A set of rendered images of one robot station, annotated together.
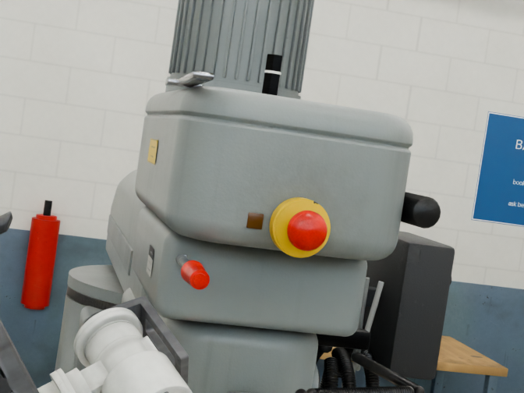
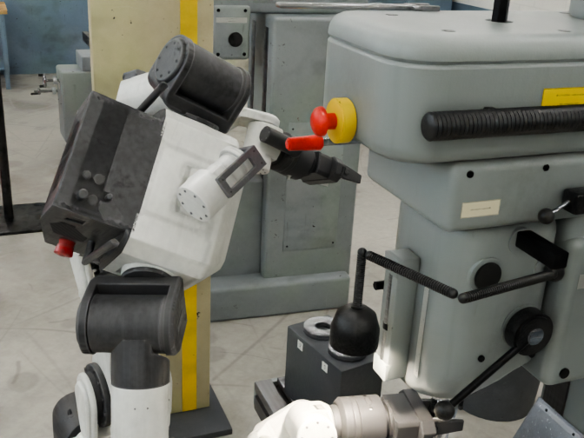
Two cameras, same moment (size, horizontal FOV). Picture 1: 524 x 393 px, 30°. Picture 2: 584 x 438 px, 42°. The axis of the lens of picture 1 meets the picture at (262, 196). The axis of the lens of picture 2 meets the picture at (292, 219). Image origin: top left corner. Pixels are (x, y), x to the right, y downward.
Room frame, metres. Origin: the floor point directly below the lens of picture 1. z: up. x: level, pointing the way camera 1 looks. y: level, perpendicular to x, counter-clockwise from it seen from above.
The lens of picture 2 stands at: (0.77, -1.00, 2.01)
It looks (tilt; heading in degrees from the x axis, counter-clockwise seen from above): 22 degrees down; 80
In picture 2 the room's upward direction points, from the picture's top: 3 degrees clockwise
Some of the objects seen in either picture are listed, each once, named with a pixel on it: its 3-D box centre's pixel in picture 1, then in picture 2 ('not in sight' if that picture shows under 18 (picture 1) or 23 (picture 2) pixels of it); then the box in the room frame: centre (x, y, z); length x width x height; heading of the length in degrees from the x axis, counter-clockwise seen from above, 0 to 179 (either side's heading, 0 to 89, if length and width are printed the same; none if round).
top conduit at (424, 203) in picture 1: (359, 195); (578, 116); (1.28, -0.13, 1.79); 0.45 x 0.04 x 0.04; 13
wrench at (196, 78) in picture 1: (191, 80); (358, 5); (1.04, 0.09, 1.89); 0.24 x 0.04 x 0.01; 10
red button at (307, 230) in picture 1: (306, 230); (324, 121); (0.97, -0.05, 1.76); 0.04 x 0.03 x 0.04; 103
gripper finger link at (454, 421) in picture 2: not in sight; (446, 428); (1.22, -0.02, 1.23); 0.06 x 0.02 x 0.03; 3
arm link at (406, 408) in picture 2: not in sight; (388, 421); (1.12, 0.00, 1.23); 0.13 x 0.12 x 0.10; 93
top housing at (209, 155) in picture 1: (256, 165); (499, 77); (1.23, 0.01, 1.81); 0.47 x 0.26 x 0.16; 13
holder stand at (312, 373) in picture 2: not in sight; (332, 373); (1.13, 0.45, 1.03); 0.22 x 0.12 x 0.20; 114
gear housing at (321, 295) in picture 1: (238, 264); (501, 163); (1.26, 0.02, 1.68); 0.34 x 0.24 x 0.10; 13
